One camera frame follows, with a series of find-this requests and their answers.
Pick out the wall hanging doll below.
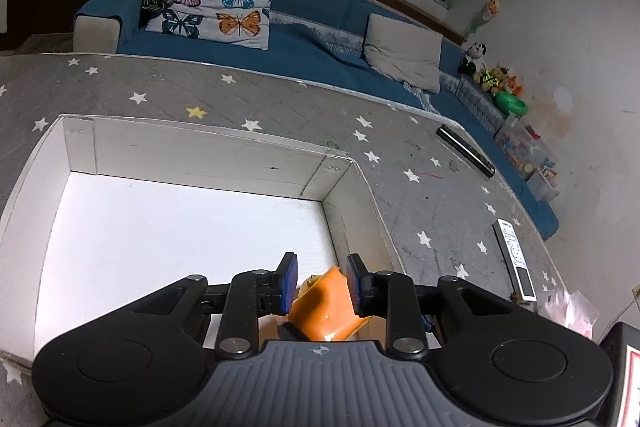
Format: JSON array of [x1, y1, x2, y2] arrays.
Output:
[[469, 0, 500, 34]]

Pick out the blue sofa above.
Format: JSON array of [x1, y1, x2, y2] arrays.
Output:
[[74, 0, 559, 239]]

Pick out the black remote control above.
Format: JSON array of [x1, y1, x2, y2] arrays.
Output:
[[436, 124, 496, 179]]

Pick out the grey cushion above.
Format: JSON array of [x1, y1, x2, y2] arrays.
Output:
[[363, 13, 442, 94]]

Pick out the grey cardboard box white inside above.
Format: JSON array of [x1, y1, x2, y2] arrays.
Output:
[[1, 115, 402, 361]]

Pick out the clear plastic storage box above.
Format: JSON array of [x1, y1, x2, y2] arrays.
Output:
[[495, 114, 558, 180]]

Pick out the green plastic bowl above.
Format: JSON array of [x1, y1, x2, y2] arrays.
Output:
[[495, 91, 528, 117]]

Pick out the orange plastic packet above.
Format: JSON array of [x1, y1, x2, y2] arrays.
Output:
[[288, 265, 370, 341]]

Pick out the white remote control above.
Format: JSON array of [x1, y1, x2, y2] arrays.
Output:
[[492, 219, 537, 303]]

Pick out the crumpled clear plastic bag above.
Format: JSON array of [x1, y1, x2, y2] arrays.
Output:
[[544, 288, 600, 339]]

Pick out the orange tiger plush toy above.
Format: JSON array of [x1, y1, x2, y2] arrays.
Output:
[[480, 65, 524, 96]]

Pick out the butterfly print pillow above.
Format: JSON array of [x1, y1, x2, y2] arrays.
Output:
[[145, 0, 272, 51]]

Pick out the panda plush toy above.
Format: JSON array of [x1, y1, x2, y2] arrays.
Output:
[[458, 42, 487, 78]]

